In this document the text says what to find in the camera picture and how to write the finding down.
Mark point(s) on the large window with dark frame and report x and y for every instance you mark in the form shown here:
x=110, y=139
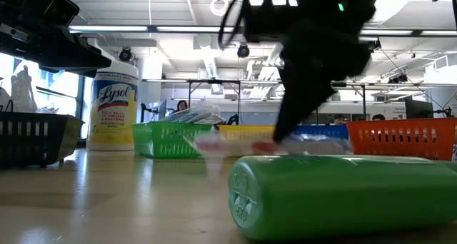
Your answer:
x=64, y=90

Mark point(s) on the dark computer monitor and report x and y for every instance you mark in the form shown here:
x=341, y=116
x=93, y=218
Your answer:
x=417, y=108

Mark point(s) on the black track light cluster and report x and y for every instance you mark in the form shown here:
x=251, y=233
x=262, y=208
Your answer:
x=398, y=78

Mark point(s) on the monitor on black arm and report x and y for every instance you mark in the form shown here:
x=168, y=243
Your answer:
x=159, y=110

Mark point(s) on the black background robot arm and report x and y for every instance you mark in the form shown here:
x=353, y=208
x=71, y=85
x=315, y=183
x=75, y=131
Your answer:
x=233, y=120

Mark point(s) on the orange plastic basket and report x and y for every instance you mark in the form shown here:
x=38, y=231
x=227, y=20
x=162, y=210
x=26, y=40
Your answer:
x=403, y=137

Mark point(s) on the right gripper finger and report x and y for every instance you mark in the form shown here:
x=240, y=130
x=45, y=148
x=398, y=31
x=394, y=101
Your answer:
x=289, y=105
x=310, y=101

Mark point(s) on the bagged red white toothbrush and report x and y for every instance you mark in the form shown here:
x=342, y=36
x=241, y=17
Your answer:
x=264, y=147

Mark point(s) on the yellow plastic basket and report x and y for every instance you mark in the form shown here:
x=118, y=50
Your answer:
x=242, y=132

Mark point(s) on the green plastic basket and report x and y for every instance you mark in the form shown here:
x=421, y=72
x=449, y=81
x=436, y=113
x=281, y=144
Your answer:
x=168, y=138

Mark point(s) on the black plastic basket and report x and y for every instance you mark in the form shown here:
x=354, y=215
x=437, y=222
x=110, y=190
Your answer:
x=35, y=140

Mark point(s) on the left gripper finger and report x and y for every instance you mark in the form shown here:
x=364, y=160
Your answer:
x=78, y=58

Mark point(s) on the blue plastic basket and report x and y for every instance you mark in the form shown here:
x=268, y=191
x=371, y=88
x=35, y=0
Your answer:
x=321, y=130

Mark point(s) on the black ceiling spotlight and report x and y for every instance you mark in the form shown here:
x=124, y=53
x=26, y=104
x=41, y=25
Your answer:
x=125, y=54
x=243, y=50

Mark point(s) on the person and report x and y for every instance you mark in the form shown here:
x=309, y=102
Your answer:
x=338, y=119
x=378, y=117
x=182, y=106

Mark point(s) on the small green bottle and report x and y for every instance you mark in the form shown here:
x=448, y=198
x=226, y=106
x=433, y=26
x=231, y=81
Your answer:
x=339, y=197

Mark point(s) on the black metal workstation frame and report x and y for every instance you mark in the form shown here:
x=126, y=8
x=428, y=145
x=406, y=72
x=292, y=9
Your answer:
x=238, y=101

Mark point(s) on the long ceiling light strip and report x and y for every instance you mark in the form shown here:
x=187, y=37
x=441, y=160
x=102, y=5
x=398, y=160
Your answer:
x=118, y=28

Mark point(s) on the yellow Lysol wipes canister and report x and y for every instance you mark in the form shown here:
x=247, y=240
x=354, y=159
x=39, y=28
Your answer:
x=113, y=108

